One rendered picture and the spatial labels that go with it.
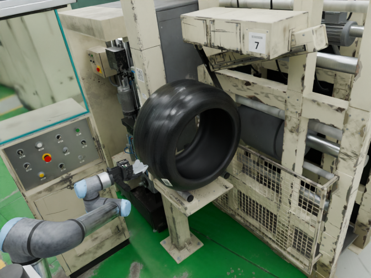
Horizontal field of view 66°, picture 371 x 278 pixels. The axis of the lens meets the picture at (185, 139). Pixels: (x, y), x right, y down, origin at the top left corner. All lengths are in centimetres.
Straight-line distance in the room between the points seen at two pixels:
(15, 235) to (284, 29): 123
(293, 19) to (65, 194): 169
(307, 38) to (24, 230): 125
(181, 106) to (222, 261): 147
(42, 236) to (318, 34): 126
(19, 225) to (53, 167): 99
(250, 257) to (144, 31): 182
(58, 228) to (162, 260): 157
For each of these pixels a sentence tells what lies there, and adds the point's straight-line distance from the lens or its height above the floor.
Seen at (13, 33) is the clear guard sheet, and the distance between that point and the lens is 178.
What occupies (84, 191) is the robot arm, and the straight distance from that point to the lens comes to 135.
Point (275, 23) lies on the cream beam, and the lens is 126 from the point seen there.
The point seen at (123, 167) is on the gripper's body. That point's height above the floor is 122.
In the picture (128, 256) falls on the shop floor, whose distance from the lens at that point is 262.
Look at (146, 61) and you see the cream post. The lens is 160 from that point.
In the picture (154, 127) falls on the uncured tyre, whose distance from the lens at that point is 137.
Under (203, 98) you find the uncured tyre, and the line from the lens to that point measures 140.
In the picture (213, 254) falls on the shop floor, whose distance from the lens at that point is 250.
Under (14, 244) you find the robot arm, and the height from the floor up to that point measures 132.
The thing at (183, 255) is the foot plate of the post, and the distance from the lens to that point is 250.
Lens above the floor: 202
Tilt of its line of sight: 31 degrees down
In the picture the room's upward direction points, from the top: 8 degrees counter-clockwise
